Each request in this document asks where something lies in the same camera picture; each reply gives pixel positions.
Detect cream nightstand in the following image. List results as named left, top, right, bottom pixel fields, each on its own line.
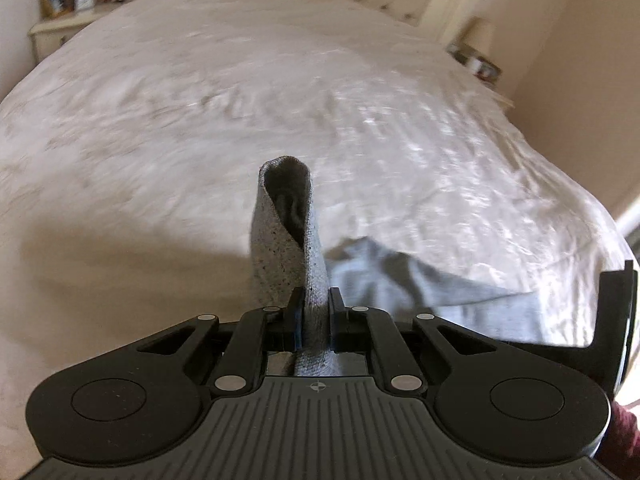
left=487, top=85, right=516, bottom=112
left=27, top=10, right=103, bottom=65

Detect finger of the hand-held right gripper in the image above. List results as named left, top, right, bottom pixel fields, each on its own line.
left=500, top=258, right=640, bottom=361

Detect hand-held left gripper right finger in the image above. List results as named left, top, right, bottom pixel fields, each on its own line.
left=327, top=287, right=502, bottom=395

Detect white bedspread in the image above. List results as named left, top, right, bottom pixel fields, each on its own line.
left=0, top=0, right=637, bottom=480

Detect person's right forearm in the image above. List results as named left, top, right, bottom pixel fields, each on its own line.
left=596, top=399, right=640, bottom=480

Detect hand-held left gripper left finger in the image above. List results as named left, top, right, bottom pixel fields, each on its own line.
left=135, top=287, right=305, bottom=396

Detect light grey pants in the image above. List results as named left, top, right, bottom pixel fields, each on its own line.
left=248, top=155, right=602, bottom=378

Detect white shade table lamp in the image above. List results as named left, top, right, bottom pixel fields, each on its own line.
left=464, top=17, right=495, bottom=59

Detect colourful photo frame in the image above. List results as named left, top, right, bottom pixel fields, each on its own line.
left=447, top=42, right=502, bottom=84

